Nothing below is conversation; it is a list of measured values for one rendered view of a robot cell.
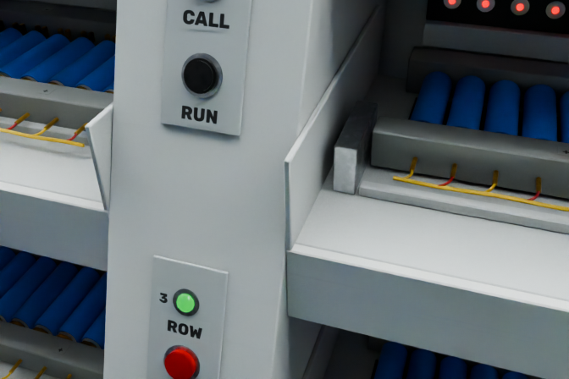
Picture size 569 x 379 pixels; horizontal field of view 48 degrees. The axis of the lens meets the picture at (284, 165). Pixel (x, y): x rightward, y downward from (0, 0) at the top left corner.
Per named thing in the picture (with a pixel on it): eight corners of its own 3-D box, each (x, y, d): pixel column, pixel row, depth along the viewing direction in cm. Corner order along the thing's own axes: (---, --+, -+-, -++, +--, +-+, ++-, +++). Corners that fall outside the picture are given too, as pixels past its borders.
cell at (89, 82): (149, 68, 45) (99, 112, 40) (126, 65, 45) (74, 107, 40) (145, 44, 44) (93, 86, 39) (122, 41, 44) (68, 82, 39)
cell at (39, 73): (99, 61, 46) (44, 102, 41) (77, 58, 47) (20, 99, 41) (94, 37, 45) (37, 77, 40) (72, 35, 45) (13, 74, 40)
